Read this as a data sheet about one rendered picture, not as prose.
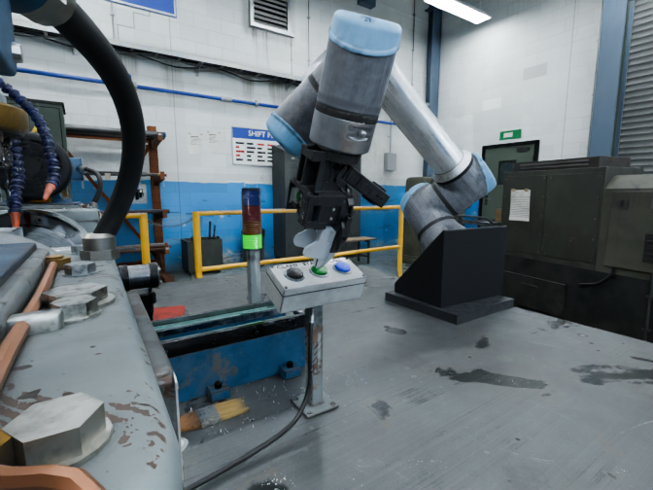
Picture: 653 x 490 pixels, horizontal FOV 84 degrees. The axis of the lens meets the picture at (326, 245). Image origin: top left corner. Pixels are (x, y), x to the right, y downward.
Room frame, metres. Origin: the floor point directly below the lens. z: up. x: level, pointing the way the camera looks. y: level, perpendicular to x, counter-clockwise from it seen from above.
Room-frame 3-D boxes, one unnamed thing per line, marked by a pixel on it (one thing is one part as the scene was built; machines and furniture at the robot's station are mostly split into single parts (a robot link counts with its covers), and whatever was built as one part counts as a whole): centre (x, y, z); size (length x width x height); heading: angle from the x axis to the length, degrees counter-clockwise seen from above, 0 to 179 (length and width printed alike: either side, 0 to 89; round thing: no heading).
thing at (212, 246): (5.39, 1.86, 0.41); 0.52 x 0.47 x 0.82; 124
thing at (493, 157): (7.02, -3.44, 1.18); 1.09 x 0.10 x 2.35; 34
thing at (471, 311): (1.29, -0.45, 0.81); 0.32 x 0.32 x 0.03; 34
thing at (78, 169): (1.13, 0.84, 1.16); 0.33 x 0.26 x 0.42; 33
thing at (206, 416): (0.59, 0.24, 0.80); 0.21 x 0.05 x 0.01; 122
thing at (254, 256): (1.13, 0.23, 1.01); 0.08 x 0.08 x 0.42; 33
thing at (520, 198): (3.57, -1.89, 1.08); 0.22 x 0.02 x 0.31; 24
